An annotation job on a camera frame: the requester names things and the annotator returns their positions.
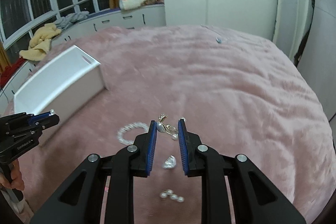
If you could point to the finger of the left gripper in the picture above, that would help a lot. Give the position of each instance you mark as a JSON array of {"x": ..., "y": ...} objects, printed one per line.
[
  {"x": 43, "y": 119},
  {"x": 42, "y": 127}
]

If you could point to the person's left hand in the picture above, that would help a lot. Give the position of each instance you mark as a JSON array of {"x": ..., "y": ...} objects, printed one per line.
[{"x": 16, "y": 176}]

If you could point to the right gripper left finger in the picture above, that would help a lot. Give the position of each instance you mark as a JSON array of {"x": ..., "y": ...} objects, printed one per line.
[{"x": 99, "y": 181}]

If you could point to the yellow towel pile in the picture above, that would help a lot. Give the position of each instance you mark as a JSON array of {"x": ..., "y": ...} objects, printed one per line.
[{"x": 40, "y": 43}]

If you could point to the pink fluffy bed blanket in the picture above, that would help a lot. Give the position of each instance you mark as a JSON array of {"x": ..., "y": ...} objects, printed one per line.
[{"x": 241, "y": 96}]

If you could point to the red cloth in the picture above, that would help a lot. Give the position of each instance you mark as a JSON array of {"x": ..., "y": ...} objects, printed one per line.
[{"x": 9, "y": 71}]

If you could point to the white rectangular storage tray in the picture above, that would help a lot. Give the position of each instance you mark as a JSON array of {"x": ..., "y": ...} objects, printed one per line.
[{"x": 65, "y": 84}]

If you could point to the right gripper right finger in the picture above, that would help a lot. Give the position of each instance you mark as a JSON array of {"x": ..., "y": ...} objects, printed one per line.
[{"x": 234, "y": 189}]

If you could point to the grey clothes pile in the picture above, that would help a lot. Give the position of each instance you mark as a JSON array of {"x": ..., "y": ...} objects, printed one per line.
[{"x": 69, "y": 20}]

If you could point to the white window seat cabinet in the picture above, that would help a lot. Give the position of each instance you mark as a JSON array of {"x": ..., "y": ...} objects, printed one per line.
[{"x": 151, "y": 15}]

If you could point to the silver teardrop earring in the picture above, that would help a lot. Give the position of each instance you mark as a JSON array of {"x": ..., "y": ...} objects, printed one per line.
[{"x": 170, "y": 163}]

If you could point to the white door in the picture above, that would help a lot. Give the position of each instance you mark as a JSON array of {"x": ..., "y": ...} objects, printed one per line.
[{"x": 285, "y": 27}]

